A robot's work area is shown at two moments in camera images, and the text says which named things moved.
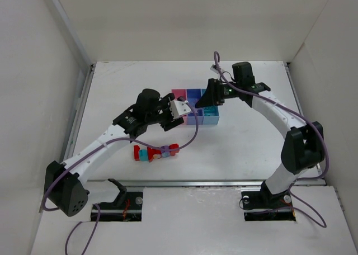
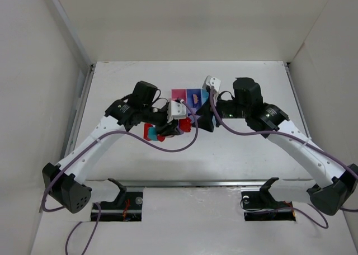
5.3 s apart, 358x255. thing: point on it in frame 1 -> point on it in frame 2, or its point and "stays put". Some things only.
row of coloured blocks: x=150 y=153 -> x=185 y=125
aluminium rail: x=205 y=183 stays put
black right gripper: x=217 y=91 -> x=211 y=116
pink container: x=180 y=94 stays put
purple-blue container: x=193 y=96 stays put
